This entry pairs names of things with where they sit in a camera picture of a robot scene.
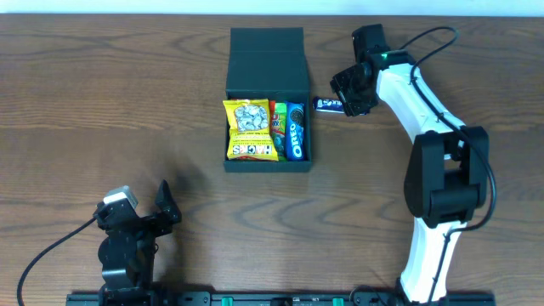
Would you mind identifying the blue Dairy Milk chocolate bar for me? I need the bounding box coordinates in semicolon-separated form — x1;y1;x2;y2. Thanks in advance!
313;97;344;114

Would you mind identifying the dark green box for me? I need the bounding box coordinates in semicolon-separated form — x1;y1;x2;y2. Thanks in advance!
222;27;314;174

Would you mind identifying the green Haribo gummy bag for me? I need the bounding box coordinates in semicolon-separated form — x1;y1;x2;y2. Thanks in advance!
271;103;287;162

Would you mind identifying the yellow Hacks candy bag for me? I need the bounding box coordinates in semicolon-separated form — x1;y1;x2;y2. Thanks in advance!
222;99;280;162

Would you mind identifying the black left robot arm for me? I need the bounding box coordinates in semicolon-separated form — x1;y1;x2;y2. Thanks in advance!
93;181;182;305

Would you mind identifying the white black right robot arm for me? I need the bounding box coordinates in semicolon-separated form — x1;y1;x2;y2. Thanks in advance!
330;24;496;305

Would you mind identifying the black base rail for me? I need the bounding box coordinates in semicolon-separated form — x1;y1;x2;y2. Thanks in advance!
65;290;497;306

